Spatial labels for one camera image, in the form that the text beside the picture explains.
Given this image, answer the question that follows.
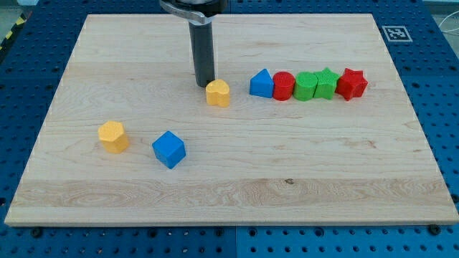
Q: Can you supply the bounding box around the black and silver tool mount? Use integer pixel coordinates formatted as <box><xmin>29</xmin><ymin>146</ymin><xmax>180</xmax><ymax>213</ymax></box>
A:
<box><xmin>158</xmin><ymin>0</ymin><xmax>228</xmax><ymax>25</ymax></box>

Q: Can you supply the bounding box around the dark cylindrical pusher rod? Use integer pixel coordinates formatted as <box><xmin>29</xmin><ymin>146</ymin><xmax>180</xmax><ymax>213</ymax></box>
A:
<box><xmin>189</xmin><ymin>23</ymin><xmax>215</xmax><ymax>87</ymax></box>

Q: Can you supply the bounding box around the yellow heart block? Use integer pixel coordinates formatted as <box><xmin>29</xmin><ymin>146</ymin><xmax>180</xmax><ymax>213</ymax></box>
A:
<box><xmin>206</xmin><ymin>79</ymin><xmax>230</xmax><ymax>108</ymax></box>

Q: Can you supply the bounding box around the blue triangle block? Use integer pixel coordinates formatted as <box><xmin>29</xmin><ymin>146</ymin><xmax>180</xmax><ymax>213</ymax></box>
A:
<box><xmin>249</xmin><ymin>69</ymin><xmax>274</xmax><ymax>98</ymax></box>

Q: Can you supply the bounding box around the red cylinder block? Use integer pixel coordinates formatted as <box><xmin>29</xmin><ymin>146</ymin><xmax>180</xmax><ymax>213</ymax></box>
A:
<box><xmin>273</xmin><ymin>71</ymin><xmax>295</xmax><ymax>101</ymax></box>

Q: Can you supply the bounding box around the green cylinder block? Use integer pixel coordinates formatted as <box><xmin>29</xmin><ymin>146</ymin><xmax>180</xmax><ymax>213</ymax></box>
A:
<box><xmin>293</xmin><ymin>72</ymin><xmax>318</xmax><ymax>101</ymax></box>

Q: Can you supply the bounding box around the blue cube block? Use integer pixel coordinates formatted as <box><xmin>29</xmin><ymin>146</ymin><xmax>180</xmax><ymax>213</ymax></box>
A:
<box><xmin>152</xmin><ymin>131</ymin><xmax>186</xmax><ymax>169</ymax></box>

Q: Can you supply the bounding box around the yellow hexagon block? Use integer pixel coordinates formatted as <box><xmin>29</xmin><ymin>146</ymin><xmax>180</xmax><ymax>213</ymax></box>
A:
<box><xmin>98</xmin><ymin>120</ymin><xmax>130</xmax><ymax>153</ymax></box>

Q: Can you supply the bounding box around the green star block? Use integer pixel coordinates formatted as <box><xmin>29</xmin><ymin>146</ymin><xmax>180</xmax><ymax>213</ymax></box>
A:
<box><xmin>313</xmin><ymin>67</ymin><xmax>340</xmax><ymax>100</ymax></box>

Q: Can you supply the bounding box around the red star block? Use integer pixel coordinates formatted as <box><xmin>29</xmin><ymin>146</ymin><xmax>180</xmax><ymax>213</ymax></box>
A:
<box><xmin>335</xmin><ymin>68</ymin><xmax>368</xmax><ymax>101</ymax></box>

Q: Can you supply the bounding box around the yellow black hazard tape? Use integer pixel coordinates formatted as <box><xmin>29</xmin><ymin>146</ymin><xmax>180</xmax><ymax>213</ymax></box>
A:
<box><xmin>1</xmin><ymin>13</ymin><xmax>27</xmax><ymax>52</ymax></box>

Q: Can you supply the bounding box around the white fiducial marker tag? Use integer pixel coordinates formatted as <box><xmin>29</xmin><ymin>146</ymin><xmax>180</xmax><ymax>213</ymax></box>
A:
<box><xmin>382</xmin><ymin>25</ymin><xmax>412</xmax><ymax>43</ymax></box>

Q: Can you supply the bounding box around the wooden board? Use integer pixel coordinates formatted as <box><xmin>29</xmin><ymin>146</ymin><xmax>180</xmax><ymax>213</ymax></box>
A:
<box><xmin>5</xmin><ymin>14</ymin><xmax>458</xmax><ymax>227</ymax></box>

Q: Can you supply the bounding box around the white cable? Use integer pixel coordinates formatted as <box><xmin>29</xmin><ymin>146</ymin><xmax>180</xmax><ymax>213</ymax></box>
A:
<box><xmin>437</xmin><ymin>9</ymin><xmax>459</xmax><ymax>37</ymax></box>

